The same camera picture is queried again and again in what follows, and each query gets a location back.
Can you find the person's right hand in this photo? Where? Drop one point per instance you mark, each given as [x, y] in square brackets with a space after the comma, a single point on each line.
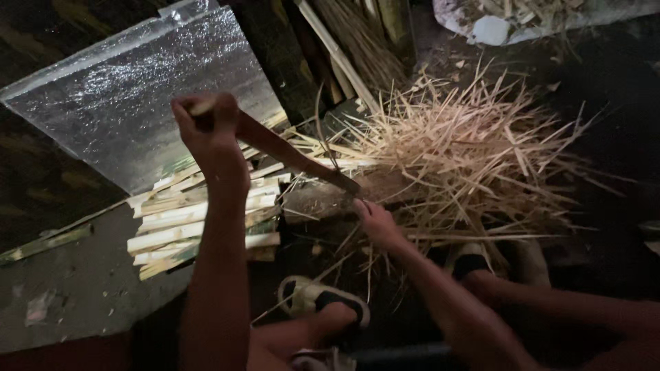
[380, 226]

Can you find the person's left hand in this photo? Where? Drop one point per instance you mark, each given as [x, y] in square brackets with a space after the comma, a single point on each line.
[214, 136]

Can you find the person's left fingers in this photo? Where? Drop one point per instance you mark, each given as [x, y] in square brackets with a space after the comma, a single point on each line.
[198, 121]

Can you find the person's right fingers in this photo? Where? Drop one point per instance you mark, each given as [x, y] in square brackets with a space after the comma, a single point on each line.
[362, 207]

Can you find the thin bamboo strip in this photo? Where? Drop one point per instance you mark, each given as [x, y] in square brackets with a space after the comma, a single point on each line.
[326, 147]

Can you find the long machete knife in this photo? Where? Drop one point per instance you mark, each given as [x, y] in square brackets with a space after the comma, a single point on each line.
[288, 152]

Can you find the wooden chopping block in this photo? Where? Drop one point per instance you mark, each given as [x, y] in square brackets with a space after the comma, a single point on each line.
[314, 203]

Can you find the shiny plastic sheet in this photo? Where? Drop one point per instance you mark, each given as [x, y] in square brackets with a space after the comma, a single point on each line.
[129, 103]

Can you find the black and white left sandal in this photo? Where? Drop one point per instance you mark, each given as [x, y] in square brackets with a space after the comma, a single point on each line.
[309, 296]

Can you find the black and white sandal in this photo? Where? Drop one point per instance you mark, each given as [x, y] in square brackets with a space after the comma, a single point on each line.
[469, 260]
[309, 296]

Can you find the pile of bamboo slivers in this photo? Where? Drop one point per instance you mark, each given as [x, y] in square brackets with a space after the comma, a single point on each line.
[464, 154]

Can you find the stack of split bamboo pieces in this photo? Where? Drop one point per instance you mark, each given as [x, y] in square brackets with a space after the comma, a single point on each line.
[165, 234]

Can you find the black and white right sandal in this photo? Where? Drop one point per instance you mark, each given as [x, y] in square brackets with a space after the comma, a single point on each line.
[469, 260]

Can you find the person's left leg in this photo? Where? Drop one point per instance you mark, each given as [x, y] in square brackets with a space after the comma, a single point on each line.
[304, 335]

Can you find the person's leg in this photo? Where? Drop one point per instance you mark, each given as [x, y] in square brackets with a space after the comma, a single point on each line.
[304, 335]
[593, 314]

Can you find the bundle of bamboo poles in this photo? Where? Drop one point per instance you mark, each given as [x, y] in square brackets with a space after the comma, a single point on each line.
[361, 46]

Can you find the green bamboo slat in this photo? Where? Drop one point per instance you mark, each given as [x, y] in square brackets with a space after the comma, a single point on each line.
[51, 242]

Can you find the white sack of bamboo scraps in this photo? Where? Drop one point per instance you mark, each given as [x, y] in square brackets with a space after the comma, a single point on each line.
[490, 30]

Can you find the person's right leg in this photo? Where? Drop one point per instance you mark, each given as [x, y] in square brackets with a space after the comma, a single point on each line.
[593, 314]

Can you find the dark wooden post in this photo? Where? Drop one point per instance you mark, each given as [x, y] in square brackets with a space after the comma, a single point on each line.
[278, 62]

